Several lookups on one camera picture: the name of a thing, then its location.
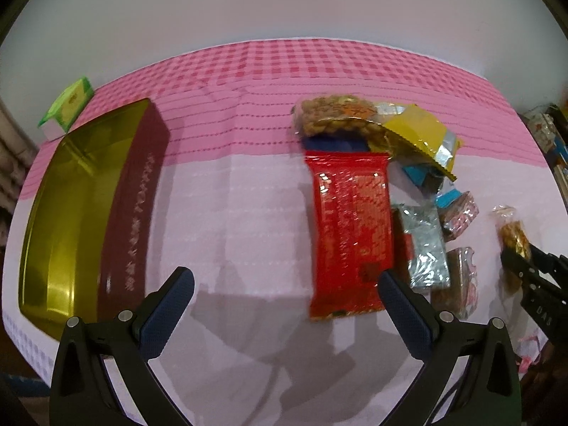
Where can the fried dough twist packet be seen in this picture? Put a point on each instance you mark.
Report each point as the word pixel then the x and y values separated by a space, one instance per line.
pixel 512 235

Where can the red gold toffee tin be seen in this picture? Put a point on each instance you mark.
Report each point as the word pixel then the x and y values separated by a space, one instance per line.
pixel 85 245

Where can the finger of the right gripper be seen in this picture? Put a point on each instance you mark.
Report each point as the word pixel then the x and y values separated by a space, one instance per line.
pixel 534 279
pixel 548 262

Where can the clear peanut snack bag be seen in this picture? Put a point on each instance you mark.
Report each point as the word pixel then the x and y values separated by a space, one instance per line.
pixel 335 113

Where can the dark blue teal packet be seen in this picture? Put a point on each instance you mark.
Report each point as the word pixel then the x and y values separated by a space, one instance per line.
pixel 329 143

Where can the yellow foil snack bag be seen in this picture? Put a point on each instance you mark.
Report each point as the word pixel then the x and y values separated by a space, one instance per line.
pixel 415 136

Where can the silver grey snack packet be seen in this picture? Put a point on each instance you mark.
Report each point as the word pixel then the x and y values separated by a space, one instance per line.
pixel 425 265

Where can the beige patterned curtain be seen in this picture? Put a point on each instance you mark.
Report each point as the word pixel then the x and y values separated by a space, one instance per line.
pixel 17 153

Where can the red snack packet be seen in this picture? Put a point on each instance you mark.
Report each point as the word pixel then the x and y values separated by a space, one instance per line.
pixel 354 235

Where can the stacked books on shelf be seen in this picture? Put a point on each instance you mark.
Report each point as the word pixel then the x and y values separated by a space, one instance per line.
pixel 548 126

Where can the pink checkered tablecloth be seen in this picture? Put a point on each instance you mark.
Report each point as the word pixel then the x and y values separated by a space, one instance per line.
pixel 234 205

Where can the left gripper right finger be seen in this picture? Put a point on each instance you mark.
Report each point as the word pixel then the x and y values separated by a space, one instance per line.
pixel 469 375

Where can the blue plum candy packet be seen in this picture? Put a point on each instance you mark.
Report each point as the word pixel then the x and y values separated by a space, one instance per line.
pixel 433 184

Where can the green tissue pack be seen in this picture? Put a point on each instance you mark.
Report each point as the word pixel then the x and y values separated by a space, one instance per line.
pixel 64 111

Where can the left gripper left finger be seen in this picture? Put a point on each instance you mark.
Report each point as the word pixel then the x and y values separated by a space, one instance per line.
pixel 82 392

